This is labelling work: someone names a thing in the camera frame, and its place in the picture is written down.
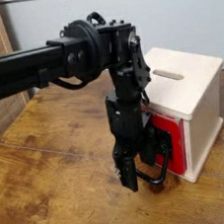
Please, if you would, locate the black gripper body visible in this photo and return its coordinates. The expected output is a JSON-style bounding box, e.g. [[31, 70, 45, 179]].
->
[[106, 95, 151, 157]]

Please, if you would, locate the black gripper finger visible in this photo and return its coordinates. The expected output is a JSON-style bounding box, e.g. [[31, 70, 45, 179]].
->
[[140, 127, 158, 166], [113, 155, 138, 191]]

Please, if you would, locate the black metal drawer handle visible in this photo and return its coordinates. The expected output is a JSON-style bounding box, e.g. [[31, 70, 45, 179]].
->
[[130, 130, 177, 188]]

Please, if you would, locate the red drawer front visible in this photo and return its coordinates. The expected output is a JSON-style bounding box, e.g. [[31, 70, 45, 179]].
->
[[149, 111, 187, 175]]

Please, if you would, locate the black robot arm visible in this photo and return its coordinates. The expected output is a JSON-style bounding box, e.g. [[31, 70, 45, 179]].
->
[[0, 12, 166, 190]]

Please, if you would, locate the light wooden box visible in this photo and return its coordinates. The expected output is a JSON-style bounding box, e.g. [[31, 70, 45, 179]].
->
[[144, 47, 224, 183]]

